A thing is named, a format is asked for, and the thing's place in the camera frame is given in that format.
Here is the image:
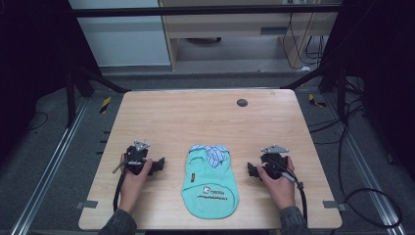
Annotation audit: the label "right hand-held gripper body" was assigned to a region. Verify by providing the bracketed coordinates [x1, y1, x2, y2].
[258, 144, 291, 180]

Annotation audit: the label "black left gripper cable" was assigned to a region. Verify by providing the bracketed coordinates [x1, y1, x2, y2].
[112, 160, 143, 213]

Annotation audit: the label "aluminium floor rail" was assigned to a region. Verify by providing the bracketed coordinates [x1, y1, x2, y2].
[9, 97, 90, 235]
[326, 92, 407, 235]

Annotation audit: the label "grey metal table bracket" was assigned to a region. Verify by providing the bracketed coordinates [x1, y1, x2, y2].
[322, 200, 347, 212]
[74, 199, 99, 211]

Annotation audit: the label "thin black floor cable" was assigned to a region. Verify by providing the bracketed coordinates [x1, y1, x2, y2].
[26, 111, 50, 133]

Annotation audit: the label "yellow black striped tape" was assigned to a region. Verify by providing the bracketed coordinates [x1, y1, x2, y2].
[307, 93, 328, 109]
[99, 95, 113, 116]

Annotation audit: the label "person's left hand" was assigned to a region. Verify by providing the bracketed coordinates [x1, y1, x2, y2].
[117, 153, 154, 213]

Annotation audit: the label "hanging black cables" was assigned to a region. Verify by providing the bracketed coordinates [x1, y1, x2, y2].
[281, 12, 328, 71]

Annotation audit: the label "person's right hand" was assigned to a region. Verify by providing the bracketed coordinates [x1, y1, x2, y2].
[256, 156, 297, 211]

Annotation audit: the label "mint green pet shirt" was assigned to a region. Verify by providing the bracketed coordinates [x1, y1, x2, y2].
[180, 143, 240, 220]

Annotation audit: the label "black metal frame stand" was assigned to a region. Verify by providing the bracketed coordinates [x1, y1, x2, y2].
[64, 62, 132, 129]
[282, 62, 348, 123]

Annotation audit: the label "black floor cable loop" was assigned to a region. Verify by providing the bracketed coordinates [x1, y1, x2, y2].
[307, 76, 404, 229]

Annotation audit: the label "black curtain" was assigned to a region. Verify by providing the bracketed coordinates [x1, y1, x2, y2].
[0, 0, 103, 165]
[317, 0, 415, 184]

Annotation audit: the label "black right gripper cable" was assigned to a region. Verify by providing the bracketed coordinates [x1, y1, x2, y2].
[273, 160, 309, 226]

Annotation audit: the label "white cabinet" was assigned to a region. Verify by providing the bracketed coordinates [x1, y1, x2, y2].
[68, 0, 172, 69]

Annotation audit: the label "black horizontal frame bar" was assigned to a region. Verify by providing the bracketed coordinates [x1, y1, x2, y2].
[69, 3, 345, 20]

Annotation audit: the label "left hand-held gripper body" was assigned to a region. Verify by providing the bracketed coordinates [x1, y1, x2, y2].
[124, 140, 155, 175]

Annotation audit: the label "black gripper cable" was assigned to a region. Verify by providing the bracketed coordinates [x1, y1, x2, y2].
[112, 160, 143, 213]
[273, 160, 309, 226]

